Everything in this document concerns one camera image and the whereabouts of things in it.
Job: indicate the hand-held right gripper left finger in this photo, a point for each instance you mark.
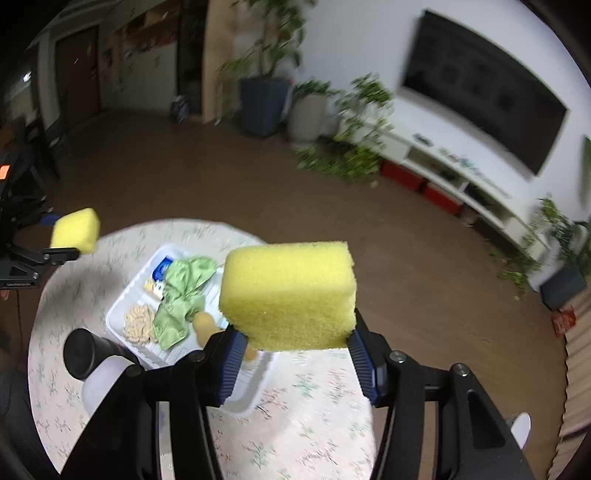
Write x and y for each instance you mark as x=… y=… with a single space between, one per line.
x=231 y=364

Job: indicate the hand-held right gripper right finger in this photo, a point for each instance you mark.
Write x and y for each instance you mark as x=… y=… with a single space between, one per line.
x=364 y=364

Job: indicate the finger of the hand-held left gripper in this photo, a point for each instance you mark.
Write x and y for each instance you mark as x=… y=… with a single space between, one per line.
x=48 y=220
x=60 y=254

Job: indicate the yellow sponge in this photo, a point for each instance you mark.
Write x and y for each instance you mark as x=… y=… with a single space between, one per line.
x=286 y=295
x=76 y=228

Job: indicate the white plastic tray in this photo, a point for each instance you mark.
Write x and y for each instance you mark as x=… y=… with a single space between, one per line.
x=249 y=392

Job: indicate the yellow orange soft toy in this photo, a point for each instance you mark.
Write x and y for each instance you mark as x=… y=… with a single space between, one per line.
x=203 y=325

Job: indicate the green cloth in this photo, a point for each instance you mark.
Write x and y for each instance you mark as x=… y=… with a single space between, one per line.
x=180 y=295

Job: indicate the blue and yellow packet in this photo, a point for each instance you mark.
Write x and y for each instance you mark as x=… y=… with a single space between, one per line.
x=159 y=272

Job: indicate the black cylindrical container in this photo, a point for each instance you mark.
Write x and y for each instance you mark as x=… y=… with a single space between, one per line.
x=83 y=353

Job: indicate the brown door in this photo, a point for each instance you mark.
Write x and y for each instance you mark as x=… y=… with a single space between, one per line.
x=77 y=74

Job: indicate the blue patterned bag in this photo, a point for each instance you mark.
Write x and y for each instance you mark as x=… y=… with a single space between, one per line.
x=180 y=110

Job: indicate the red storage box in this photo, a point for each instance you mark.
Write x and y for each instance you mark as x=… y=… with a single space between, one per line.
x=441 y=198
x=401 y=175

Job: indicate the red packet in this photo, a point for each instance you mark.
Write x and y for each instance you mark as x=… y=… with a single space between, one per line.
x=564 y=322

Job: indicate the broad leaf plant blue pot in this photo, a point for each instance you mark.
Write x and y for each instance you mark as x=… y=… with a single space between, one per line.
x=563 y=288

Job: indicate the white television cabinet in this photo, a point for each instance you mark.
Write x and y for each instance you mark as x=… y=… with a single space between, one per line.
x=425 y=156

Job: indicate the black remote control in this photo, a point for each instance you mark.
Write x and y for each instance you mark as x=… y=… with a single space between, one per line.
x=422 y=138

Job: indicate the small trailing plant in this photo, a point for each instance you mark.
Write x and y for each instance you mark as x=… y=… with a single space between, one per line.
x=549 y=217

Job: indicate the leafy tree in blue pot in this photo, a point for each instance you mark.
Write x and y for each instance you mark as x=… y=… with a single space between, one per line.
x=261 y=106

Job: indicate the trailing vine plant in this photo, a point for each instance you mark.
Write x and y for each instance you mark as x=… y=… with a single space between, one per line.
x=364 y=115

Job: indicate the plant in white ribbed pot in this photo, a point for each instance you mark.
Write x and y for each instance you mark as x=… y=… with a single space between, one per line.
x=304 y=117

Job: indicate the wall shelf unit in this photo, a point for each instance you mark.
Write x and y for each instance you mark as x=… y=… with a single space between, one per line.
x=145 y=55

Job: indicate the black wall television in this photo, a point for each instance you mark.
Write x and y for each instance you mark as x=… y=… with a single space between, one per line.
x=485 y=87

